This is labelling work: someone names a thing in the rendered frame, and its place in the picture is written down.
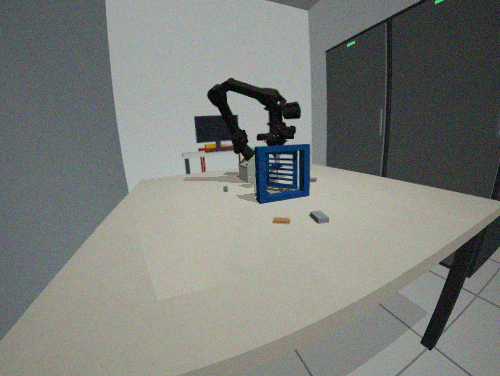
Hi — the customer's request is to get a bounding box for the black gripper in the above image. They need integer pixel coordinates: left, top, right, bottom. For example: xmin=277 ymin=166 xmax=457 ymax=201
xmin=257 ymin=120 xmax=294 ymax=146

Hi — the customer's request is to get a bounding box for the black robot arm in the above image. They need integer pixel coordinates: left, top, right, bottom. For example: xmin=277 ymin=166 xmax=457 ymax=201
xmin=207 ymin=78 xmax=301 ymax=161

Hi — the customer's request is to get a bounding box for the small tan flat bar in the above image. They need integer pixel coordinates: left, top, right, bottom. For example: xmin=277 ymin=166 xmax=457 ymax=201
xmin=273 ymin=217 xmax=290 ymax=224

